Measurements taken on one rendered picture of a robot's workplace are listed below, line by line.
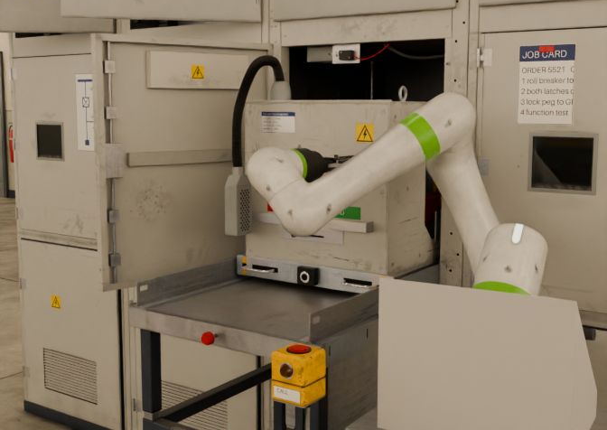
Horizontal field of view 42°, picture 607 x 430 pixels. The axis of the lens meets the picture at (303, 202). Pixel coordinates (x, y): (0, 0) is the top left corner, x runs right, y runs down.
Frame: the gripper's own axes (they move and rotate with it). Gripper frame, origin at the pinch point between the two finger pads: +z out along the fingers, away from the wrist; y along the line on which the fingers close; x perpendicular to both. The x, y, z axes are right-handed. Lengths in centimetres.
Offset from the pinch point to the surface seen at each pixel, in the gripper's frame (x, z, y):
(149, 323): -42, -38, -37
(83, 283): -57, 28, -143
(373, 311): -37.1, -9.5, 13.8
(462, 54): 29.2, 29.6, 19.3
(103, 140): 5, -28, -64
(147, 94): 18, -12, -63
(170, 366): -83, 28, -95
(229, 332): -40, -38, -10
